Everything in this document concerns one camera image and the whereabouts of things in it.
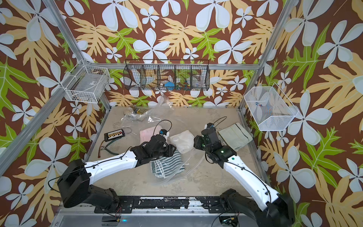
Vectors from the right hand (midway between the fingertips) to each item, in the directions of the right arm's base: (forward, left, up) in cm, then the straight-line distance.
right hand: (196, 139), depth 80 cm
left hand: (-2, +13, -5) cm, 14 cm away
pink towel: (+12, +34, -14) cm, 38 cm away
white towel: (+6, +7, -13) cm, 16 cm away
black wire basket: (+44, +19, +13) cm, 50 cm away
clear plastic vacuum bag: (+23, +40, -13) cm, 48 cm away
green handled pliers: (+4, +62, -17) cm, 65 cm away
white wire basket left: (+31, +68, +17) cm, 76 cm away
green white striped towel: (-11, +19, -14) cm, 26 cm away
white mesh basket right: (+17, -45, +8) cm, 49 cm away
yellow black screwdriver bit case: (+37, +43, -14) cm, 59 cm away
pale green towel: (+12, -30, -15) cm, 36 cm away
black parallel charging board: (+14, +58, -16) cm, 61 cm away
